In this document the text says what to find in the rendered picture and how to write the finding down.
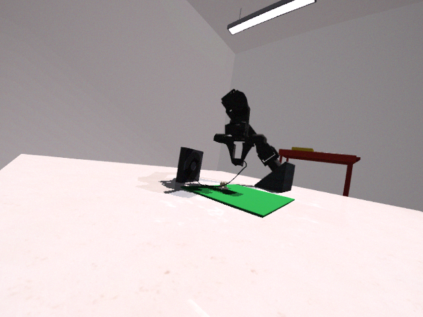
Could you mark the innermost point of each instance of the green circuit board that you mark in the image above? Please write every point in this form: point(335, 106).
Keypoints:
point(251, 200)

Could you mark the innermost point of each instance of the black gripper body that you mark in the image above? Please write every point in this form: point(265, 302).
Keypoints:
point(259, 139)

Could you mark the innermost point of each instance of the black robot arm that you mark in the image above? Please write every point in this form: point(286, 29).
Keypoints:
point(236, 101)

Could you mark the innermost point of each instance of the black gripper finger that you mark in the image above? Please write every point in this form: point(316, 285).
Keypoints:
point(246, 149)
point(231, 147)

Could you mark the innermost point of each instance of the black cooling fan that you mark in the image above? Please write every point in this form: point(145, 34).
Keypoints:
point(189, 165)

